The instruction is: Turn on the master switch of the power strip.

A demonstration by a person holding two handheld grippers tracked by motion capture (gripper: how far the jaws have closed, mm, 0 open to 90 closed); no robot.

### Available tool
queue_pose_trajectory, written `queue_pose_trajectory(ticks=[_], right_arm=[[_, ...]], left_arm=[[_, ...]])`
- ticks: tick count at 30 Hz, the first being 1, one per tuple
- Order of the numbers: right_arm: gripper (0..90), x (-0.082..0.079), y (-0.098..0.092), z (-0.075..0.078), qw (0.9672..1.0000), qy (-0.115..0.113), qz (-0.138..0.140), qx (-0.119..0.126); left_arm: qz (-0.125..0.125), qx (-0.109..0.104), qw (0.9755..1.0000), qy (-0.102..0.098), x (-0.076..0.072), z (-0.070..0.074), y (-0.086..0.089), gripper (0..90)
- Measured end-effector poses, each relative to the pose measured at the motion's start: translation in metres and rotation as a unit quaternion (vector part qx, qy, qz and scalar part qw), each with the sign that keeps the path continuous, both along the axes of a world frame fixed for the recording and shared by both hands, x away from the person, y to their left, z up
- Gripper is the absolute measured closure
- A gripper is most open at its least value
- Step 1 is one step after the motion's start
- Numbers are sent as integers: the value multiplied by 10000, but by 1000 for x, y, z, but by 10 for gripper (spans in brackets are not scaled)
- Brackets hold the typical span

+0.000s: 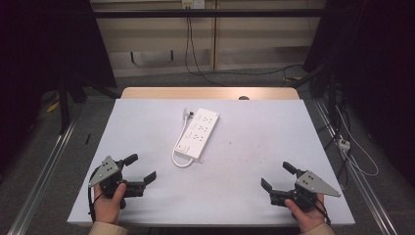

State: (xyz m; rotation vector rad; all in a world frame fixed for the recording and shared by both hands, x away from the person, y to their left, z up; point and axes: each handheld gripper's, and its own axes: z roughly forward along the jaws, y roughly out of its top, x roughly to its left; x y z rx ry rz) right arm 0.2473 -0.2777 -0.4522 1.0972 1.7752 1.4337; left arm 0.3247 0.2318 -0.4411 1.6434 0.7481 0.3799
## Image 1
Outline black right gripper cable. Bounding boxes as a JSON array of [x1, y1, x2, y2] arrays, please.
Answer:
[[313, 195, 332, 227]]

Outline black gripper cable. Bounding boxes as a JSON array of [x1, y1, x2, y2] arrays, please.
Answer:
[[313, 195, 332, 227], [86, 166, 101, 223]]

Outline white power strip cable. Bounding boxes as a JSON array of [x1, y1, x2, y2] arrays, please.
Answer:
[[171, 108, 197, 169]]

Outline black hanging cables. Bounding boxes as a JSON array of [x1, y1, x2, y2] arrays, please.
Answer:
[[184, 16, 306, 88]]

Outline black curtain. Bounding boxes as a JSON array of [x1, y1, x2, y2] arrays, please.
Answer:
[[302, 0, 415, 189], [0, 0, 117, 179]]

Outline black metal stand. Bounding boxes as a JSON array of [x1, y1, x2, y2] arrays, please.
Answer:
[[58, 72, 88, 135]]

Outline aluminium floor rail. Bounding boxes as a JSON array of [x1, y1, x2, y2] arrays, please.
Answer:
[[312, 98, 398, 235], [7, 118, 78, 235]]

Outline person's left hand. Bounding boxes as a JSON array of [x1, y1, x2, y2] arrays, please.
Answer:
[[93, 182, 128, 225]]

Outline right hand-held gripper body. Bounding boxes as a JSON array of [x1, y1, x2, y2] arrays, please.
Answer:
[[269, 169, 342, 212]]

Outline thin white floor cable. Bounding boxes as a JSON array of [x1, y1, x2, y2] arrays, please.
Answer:
[[335, 105, 380, 178]]

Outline black horizontal bar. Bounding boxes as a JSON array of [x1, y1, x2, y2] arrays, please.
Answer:
[[92, 8, 328, 20]]

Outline white plug adapter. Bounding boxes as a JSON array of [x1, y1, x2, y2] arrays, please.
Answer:
[[338, 137, 351, 153]]

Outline white wall socket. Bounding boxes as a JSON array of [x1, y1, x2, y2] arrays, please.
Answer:
[[181, 0, 207, 10]]

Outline white power strip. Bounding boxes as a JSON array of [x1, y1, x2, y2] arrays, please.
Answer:
[[174, 107, 220, 161]]

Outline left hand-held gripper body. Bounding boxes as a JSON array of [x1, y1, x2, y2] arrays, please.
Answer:
[[88, 156, 147, 210]]

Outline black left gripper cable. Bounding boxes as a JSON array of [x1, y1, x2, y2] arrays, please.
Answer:
[[86, 166, 101, 223]]

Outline person's right hand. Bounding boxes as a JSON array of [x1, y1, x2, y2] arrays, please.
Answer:
[[284, 193, 328, 234]]

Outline wooden table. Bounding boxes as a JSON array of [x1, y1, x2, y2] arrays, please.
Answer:
[[120, 86, 300, 101]]

